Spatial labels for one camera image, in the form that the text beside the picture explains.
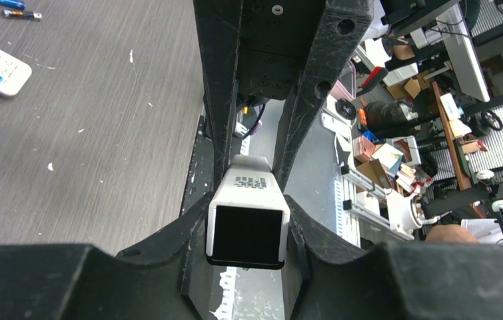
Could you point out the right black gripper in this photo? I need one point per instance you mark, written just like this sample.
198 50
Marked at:
283 44

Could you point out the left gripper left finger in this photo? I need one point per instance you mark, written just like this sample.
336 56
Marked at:
165 276

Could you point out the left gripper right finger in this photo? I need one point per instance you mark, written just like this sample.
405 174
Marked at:
325 277

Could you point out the black orange battery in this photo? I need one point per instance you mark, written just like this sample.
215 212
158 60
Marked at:
22 15

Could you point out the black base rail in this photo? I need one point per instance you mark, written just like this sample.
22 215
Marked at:
200 171

